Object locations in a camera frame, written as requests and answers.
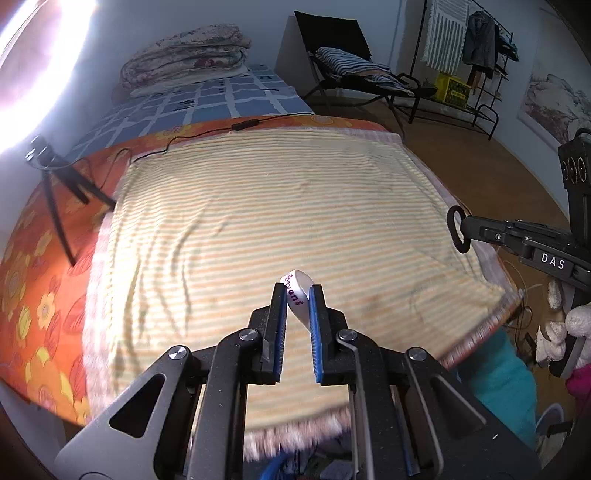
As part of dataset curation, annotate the yellow striped blanket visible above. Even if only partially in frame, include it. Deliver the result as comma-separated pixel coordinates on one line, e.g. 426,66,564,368
82,127,509,462

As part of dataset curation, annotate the teal cloth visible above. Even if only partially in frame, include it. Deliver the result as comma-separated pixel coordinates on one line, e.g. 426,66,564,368
456,329,537,449

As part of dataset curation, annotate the black hair tie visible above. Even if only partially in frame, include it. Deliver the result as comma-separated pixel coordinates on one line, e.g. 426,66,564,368
445,204,472,255

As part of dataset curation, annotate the black folding chair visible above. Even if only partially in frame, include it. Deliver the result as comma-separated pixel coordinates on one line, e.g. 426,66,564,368
294,11,429,138

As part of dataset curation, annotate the black power cable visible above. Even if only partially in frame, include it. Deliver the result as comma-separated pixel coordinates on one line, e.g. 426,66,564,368
68,115,325,195

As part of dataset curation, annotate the orange floral bedspread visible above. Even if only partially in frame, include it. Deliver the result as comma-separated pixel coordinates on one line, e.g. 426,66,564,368
1,115,393,425

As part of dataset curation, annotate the black tripod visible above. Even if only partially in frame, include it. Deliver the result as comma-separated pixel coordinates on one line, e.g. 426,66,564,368
25,135,116,268

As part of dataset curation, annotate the ring light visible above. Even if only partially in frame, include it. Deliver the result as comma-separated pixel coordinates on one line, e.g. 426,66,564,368
1,1,97,152

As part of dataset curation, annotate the striped cushion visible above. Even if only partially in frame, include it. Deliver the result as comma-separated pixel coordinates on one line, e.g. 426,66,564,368
315,47,414,97

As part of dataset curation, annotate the blue checkered bedsheet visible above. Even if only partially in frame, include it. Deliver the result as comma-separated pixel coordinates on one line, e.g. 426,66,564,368
66,65,312,162

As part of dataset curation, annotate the white plush toy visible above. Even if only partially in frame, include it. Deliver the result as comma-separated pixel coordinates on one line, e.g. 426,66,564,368
536,278,590,380

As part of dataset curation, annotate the yellow crate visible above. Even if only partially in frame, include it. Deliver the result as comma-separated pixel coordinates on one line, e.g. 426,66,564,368
435,72,472,109

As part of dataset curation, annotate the dark hanging jacket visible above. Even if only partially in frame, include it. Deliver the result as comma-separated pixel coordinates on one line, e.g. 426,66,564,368
462,10,519,86

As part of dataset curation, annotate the pink cloth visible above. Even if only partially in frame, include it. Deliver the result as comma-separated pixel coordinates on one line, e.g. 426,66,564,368
565,364,591,410

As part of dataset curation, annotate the black clothes rack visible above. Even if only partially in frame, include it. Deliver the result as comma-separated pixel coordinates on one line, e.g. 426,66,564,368
397,1,519,139

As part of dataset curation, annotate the folded floral quilt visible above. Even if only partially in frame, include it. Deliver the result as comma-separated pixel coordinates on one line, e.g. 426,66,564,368
112,23,252,104

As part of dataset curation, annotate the blue plastic laundry basket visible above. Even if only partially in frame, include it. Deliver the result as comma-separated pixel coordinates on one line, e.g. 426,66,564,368
259,450,353,480

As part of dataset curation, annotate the wall picture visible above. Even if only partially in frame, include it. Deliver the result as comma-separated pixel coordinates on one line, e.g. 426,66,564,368
518,8,590,147

